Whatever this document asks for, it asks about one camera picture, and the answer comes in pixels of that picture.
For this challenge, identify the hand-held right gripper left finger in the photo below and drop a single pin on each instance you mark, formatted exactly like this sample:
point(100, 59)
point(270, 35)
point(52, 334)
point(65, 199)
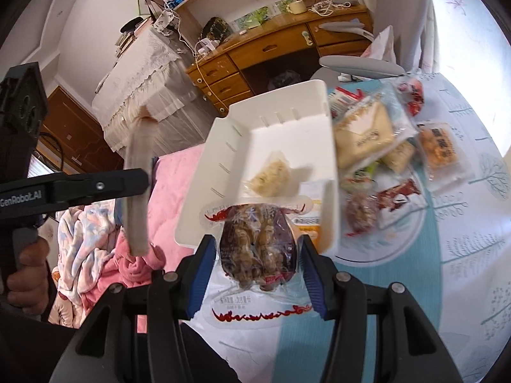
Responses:
point(201, 277)

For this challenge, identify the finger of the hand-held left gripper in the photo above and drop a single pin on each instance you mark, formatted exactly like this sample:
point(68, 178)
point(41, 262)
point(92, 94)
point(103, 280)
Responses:
point(99, 185)

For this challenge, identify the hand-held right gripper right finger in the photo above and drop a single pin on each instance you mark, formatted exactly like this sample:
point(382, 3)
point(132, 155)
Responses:
point(313, 283)

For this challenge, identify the long beige snack bar packet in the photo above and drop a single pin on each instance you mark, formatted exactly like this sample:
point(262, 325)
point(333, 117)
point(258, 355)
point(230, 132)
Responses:
point(137, 167)

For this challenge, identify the dark brown snack clear packet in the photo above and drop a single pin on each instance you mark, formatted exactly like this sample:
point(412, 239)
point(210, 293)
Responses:
point(255, 247)

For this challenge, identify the white plastic tray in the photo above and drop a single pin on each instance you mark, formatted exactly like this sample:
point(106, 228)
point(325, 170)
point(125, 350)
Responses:
point(275, 135)

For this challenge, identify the person's left hand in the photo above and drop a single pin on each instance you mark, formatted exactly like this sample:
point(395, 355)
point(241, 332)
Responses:
point(30, 271)

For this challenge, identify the orange and white snack packet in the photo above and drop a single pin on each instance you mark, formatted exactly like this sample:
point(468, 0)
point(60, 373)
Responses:
point(309, 231)

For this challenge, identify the floral print blanket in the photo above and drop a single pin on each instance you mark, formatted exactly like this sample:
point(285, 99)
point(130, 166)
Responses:
point(88, 239)

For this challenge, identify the brown wooden door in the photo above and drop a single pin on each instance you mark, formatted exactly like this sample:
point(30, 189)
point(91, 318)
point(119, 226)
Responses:
point(76, 127)

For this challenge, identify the pink blanket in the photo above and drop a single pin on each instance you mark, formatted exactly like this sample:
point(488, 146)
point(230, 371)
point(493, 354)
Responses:
point(171, 191)

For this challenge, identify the brown snack packet red ends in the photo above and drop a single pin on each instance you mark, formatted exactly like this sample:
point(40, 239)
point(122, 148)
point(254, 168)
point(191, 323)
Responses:
point(361, 211)

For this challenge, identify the white round plate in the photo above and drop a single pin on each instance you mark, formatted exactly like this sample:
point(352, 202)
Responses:
point(399, 243)

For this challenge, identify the lace-covered cabinet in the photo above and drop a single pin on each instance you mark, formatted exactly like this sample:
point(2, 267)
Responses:
point(135, 75)

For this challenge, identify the pale dumpling-shaped snack packet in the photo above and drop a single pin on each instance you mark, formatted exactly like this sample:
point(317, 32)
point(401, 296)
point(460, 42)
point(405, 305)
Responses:
point(271, 175)

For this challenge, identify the green and white snack packet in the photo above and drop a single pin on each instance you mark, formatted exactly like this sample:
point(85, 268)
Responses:
point(361, 173)

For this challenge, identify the red brown snack wrapper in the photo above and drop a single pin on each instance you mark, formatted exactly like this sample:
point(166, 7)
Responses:
point(399, 199)

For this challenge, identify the large yellow cake packet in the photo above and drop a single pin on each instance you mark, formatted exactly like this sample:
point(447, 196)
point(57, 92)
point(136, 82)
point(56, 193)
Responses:
point(359, 139)

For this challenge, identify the small beige cake packet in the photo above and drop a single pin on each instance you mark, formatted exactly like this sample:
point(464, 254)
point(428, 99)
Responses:
point(399, 155)

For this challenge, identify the white patterned pouch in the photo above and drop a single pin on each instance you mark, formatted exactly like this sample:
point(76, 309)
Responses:
point(164, 20)

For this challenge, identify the white power strip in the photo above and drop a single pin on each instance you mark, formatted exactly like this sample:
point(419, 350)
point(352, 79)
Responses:
point(207, 46)

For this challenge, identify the orange fried snack packet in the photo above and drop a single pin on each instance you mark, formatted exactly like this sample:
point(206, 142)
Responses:
point(437, 147)

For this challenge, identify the dark patterned bag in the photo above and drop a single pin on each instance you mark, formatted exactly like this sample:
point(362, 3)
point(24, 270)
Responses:
point(215, 28)

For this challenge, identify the wooden desk with drawers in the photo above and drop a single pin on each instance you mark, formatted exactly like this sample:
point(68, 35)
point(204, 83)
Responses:
point(263, 48)

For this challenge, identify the grey office chair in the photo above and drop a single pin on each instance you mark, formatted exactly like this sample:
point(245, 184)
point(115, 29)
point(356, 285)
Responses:
point(359, 68)

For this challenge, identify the white plastic bag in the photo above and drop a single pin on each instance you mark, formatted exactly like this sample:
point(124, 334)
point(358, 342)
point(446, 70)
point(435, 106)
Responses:
point(381, 46)

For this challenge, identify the pale yellow cup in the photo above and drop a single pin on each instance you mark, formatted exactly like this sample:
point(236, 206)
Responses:
point(295, 7)

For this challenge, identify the white leaf print curtain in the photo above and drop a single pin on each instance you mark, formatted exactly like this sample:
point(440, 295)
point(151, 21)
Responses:
point(467, 28)

